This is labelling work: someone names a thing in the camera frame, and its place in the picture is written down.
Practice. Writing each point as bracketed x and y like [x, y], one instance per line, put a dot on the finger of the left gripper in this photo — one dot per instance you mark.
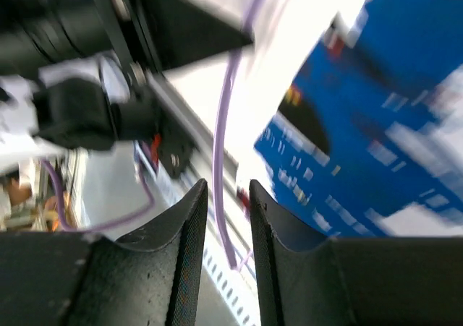
[183, 32]

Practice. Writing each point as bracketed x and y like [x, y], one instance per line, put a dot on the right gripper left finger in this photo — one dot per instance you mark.
[150, 276]

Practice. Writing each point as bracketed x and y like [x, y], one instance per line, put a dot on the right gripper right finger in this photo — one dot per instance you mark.
[306, 278]

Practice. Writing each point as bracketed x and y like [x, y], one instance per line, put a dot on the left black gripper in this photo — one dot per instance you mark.
[39, 33]

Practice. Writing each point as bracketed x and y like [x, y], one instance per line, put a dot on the lilac clothes hanger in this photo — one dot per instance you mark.
[235, 57]

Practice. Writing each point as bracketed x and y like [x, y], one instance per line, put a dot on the blue patterned trousers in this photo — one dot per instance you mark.
[367, 139]

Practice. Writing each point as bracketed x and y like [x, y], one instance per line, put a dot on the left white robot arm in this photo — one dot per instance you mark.
[78, 113]

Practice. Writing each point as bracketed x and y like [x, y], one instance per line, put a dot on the aluminium mounting rail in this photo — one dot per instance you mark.
[238, 226]

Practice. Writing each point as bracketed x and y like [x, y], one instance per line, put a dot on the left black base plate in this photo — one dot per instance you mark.
[171, 147]

